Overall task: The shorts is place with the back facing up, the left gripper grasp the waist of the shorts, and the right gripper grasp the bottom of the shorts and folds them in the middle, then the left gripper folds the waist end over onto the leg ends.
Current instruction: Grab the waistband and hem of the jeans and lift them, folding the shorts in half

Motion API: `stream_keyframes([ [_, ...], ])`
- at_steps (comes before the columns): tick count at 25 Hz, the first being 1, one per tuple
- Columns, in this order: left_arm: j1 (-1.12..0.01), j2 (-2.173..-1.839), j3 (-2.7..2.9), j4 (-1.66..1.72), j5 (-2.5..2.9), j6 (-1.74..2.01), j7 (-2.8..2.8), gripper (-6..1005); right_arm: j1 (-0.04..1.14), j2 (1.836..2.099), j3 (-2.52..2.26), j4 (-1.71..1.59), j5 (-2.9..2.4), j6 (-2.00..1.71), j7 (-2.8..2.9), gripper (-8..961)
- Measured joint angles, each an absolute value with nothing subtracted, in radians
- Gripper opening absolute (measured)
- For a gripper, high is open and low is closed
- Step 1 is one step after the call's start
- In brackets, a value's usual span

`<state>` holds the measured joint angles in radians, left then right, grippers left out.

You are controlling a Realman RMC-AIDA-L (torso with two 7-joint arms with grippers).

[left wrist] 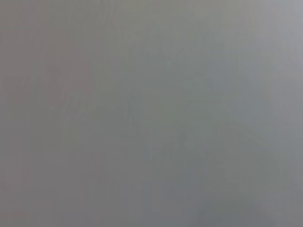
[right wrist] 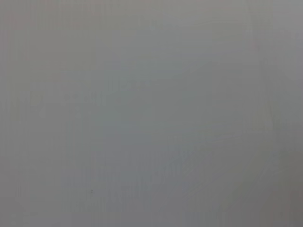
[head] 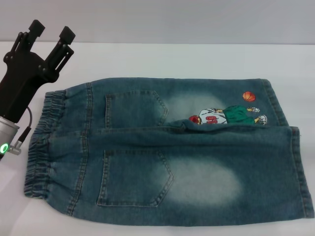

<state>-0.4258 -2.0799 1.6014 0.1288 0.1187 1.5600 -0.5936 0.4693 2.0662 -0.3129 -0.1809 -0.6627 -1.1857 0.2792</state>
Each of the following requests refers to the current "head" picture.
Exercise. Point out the blue denim shorts with cartoon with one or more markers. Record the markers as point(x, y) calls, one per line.
point(197, 157)

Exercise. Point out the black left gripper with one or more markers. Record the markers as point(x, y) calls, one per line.
point(22, 81)

